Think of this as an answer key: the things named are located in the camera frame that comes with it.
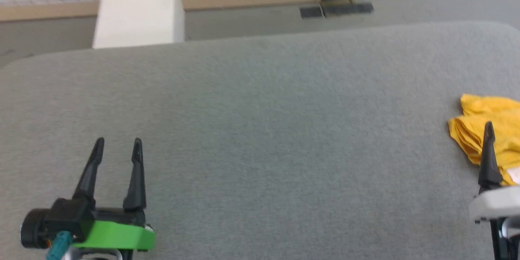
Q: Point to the small black floor mat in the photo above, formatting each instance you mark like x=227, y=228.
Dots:
x=311, y=12

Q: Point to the yellow tiger-print hooded garment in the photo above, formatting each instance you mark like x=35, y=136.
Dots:
x=467, y=130

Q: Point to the white rectangular box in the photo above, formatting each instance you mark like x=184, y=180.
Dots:
x=138, y=12

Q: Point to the grey fabric sofa cushion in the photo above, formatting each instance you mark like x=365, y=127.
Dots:
x=264, y=130

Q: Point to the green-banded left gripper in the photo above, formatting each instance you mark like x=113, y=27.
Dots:
x=113, y=233

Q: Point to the black cylindrical wrist motor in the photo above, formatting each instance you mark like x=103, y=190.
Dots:
x=34, y=229

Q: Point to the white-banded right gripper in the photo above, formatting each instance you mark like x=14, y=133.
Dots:
x=495, y=205

